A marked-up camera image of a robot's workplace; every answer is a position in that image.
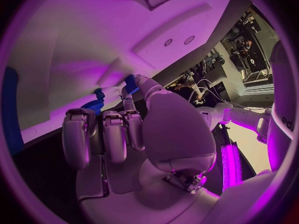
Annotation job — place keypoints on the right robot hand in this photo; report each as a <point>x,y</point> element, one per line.
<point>177,130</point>

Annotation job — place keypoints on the blue block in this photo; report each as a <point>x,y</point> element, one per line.
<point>131,84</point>

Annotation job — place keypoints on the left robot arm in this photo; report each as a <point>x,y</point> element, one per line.
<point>236,115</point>

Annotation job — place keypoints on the blue peg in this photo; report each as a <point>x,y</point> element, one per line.
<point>99,93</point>

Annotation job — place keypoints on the blue gear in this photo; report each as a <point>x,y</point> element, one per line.
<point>93,105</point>

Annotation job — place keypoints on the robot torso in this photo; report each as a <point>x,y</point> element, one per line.
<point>281,104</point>

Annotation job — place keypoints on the white task board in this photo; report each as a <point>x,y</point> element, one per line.
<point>93,41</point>

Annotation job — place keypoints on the blue long cylinder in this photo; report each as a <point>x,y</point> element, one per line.
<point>10,112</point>

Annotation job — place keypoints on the glowing light bar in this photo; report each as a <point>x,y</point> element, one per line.
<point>230,169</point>

